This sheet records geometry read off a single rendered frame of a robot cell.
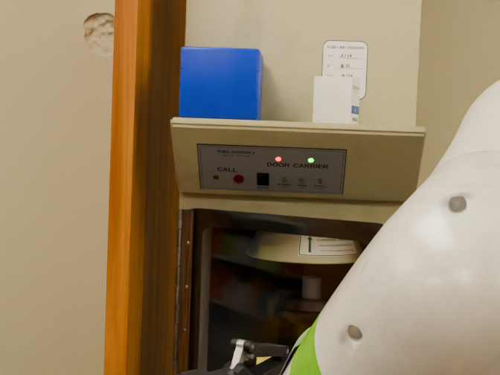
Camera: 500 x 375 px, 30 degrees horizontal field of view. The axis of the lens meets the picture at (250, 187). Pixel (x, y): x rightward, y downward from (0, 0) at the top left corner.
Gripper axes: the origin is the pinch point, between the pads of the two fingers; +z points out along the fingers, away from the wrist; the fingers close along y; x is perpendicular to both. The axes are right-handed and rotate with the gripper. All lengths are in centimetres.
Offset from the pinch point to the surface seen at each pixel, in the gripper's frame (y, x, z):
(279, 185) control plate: 22.6, 7.3, 7.6
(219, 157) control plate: 26.2, 12.7, 0.9
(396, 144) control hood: 28.7, -8.5, 9.0
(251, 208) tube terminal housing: 19.1, 12.6, 9.6
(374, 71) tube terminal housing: 38.5, -1.7, 16.9
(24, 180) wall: 19, 72, 28
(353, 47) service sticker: 41.6, 0.9, 15.5
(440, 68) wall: 43, 4, 62
